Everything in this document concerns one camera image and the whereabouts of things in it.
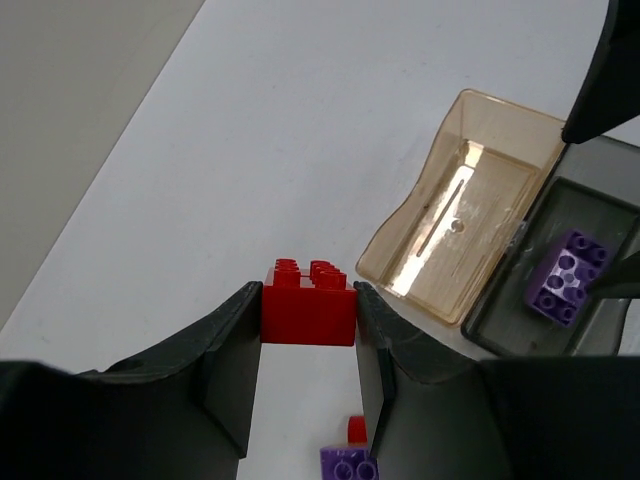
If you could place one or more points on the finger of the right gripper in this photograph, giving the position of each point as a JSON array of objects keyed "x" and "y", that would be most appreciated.
[
  {"x": 621, "y": 281},
  {"x": 609, "y": 95}
]

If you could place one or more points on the grey transparent container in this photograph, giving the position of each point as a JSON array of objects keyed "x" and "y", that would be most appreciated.
[{"x": 585, "y": 220}]

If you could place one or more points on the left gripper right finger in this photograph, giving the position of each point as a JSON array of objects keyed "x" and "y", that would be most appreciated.
[{"x": 433, "y": 413}]

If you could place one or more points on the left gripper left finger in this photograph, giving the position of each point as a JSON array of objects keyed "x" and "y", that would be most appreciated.
[{"x": 180, "y": 409}]

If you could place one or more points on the purple lego brick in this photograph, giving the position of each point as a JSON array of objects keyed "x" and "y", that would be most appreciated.
[
  {"x": 348, "y": 463},
  {"x": 557, "y": 286}
]

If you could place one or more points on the red lego brick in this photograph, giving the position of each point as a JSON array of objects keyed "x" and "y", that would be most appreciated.
[
  {"x": 314, "y": 306},
  {"x": 357, "y": 431}
]

